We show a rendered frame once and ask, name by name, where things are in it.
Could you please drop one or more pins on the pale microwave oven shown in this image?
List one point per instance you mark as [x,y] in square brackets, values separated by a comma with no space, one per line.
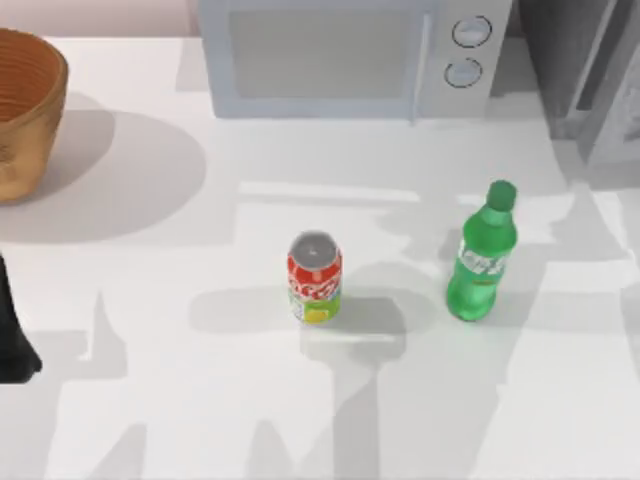
[320,60]

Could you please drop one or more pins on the red and green can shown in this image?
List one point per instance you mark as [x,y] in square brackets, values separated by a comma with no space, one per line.
[315,285]

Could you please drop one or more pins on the microwave knob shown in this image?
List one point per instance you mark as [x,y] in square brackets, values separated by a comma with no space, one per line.
[463,73]
[471,31]

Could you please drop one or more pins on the brown woven basket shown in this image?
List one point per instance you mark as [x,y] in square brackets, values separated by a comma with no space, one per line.
[25,125]

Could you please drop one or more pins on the green bottle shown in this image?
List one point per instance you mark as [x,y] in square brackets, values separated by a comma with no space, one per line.
[480,260]

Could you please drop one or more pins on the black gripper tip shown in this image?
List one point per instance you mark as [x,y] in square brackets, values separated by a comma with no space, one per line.
[12,340]

